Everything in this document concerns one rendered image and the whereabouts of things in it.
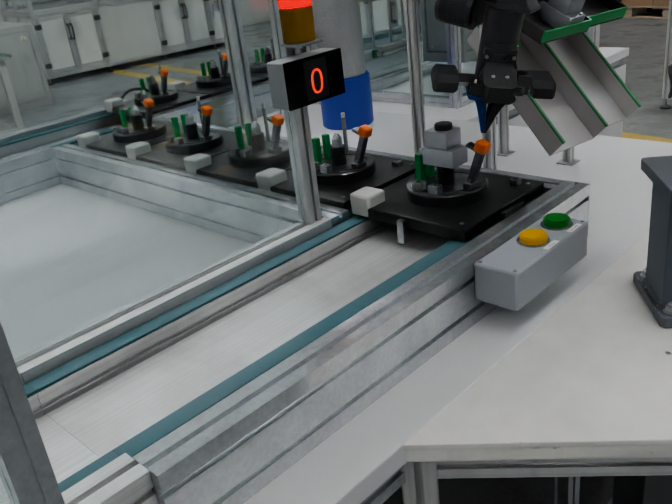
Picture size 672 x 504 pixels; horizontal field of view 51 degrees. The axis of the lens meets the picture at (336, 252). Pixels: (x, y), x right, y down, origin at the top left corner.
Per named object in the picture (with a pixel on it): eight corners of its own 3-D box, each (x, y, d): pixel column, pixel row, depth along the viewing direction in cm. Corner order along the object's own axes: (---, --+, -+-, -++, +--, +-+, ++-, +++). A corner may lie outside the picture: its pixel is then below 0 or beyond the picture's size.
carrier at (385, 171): (426, 172, 141) (422, 110, 136) (344, 213, 126) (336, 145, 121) (338, 157, 157) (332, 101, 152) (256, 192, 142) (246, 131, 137)
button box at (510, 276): (587, 256, 112) (588, 219, 109) (517, 313, 99) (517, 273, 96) (546, 246, 116) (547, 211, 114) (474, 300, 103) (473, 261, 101)
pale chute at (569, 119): (593, 138, 137) (609, 125, 133) (549, 156, 130) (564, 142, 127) (512, 28, 144) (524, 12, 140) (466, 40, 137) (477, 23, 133)
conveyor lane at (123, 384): (542, 239, 128) (543, 187, 124) (145, 524, 76) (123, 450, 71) (417, 211, 147) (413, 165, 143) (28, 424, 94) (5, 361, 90)
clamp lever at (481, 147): (479, 182, 120) (492, 142, 115) (472, 185, 118) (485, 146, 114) (462, 172, 121) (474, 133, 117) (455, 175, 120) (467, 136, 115)
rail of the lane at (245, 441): (588, 236, 127) (590, 178, 123) (178, 553, 72) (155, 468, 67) (559, 230, 131) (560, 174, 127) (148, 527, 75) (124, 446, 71)
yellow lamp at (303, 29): (322, 38, 108) (319, 4, 106) (299, 44, 105) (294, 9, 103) (300, 37, 111) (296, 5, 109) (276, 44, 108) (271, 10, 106)
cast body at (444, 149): (468, 161, 121) (466, 121, 118) (453, 169, 118) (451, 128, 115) (428, 155, 127) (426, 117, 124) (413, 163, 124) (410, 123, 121)
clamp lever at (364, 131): (365, 162, 136) (373, 128, 132) (358, 165, 135) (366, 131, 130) (352, 153, 138) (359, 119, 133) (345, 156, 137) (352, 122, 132)
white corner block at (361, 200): (387, 210, 125) (385, 189, 123) (370, 219, 122) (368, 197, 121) (367, 206, 128) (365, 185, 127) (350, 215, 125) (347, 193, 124)
